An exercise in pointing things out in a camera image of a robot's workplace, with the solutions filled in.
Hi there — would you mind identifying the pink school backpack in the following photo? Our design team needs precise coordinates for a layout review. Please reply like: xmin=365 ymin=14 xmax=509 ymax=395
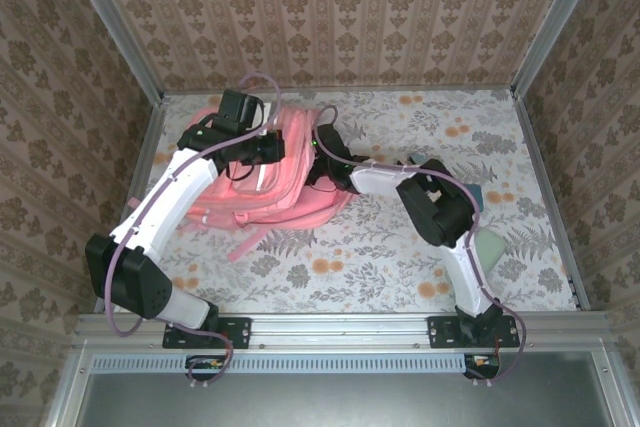
xmin=177 ymin=104 xmax=354 ymax=264

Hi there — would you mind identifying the pale green pencil case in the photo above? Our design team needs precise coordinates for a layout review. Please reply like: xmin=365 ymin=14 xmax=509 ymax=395
xmin=472 ymin=226 xmax=509 ymax=273

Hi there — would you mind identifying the floral tablecloth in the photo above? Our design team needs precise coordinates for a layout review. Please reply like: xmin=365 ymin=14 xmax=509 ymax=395
xmin=114 ymin=88 xmax=581 ymax=313

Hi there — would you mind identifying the grey metal sheet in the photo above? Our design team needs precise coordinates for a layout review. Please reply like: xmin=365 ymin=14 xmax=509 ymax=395
xmin=74 ymin=351 xmax=619 ymax=427

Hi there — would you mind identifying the back aluminium rail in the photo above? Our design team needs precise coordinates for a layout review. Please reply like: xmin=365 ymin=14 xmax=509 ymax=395
xmin=159 ymin=84 xmax=516 ymax=97

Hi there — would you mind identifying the left aluminium frame post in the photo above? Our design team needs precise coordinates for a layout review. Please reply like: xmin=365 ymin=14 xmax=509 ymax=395
xmin=57 ymin=0 xmax=164 ymax=103

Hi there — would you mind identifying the aluminium frame post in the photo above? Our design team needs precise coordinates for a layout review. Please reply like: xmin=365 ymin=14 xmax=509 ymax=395
xmin=510 ymin=0 xmax=611 ymax=98
xmin=57 ymin=0 xmax=164 ymax=103

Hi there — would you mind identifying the aluminium mounting rail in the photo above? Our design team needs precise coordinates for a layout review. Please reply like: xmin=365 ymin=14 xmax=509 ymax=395
xmin=74 ymin=311 xmax=614 ymax=351

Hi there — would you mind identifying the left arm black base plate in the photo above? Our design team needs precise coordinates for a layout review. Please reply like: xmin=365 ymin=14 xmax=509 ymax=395
xmin=162 ymin=316 xmax=251 ymax=350

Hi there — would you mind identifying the grey slotted cable duct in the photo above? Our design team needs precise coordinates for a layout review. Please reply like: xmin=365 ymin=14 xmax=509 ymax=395
xmin=92 ymin=354 xmax=469 ymax=373

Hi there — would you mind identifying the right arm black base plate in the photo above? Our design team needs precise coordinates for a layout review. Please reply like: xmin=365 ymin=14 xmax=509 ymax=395
xmin=427 ymin=315 xmax=521 ymax=350

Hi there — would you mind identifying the right aluminium side rail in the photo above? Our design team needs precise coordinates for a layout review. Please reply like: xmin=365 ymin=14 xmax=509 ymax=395
xmin=512 ymin=94 xmax=594 ymax=311

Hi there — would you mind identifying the right aluminium frame post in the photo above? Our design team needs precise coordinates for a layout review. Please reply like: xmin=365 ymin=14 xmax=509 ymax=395
xmin=510 ymin=0 xmax=611 ymax=98

